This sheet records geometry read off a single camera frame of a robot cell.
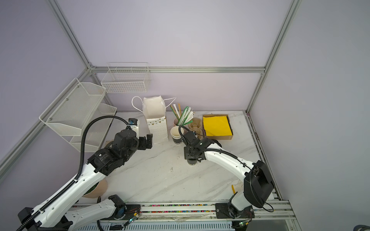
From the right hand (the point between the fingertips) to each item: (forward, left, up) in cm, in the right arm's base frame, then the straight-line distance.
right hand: (189, 153), depth 83 cm
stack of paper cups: (+15, +9, -2) cm, 17 cm away
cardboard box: (+18, -28, -10) cm, 35 cm away
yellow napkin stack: (+28, -20, -9) cm, 35 cm away
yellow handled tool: (-15, -25, -13) cm, 32 cm away
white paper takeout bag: (+33, +26, +2) cm, 42 cm away
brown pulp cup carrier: (+28, -4, -9) cm, 30 cm away
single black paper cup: (-3, -1, -4) cm, 5 cm away
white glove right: (-26, -22, +8) cm, 35 cm away
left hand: (+1, +24, +17) cm, 29 cm away
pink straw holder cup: (+26, +11, -2) cm, 28 cm away
